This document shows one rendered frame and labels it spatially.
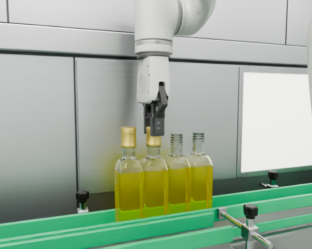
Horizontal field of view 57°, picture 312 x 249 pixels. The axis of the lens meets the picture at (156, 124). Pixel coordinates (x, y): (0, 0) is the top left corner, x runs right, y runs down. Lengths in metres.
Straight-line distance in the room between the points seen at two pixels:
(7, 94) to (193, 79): 0.48
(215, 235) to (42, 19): 0.63
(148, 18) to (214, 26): 0.33
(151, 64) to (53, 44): 0.26
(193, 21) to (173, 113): 0.26
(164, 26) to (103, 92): 0.23
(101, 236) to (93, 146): 0.24
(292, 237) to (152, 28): 0.63
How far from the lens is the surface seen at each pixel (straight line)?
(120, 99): 0.75
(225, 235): 0.64
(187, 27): 0.67
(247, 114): 0.93
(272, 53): 1.00
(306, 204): 0.90
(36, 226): 0.70
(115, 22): 0.81
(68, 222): 0.70
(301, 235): 0.90
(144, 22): 0.63
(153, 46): 0.62
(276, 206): 0.83
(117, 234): 0.63
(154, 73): 0.60
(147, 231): 0.64
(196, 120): 0.83
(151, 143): 0.64
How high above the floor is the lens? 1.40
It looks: 5 degrees down
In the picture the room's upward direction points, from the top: straight up
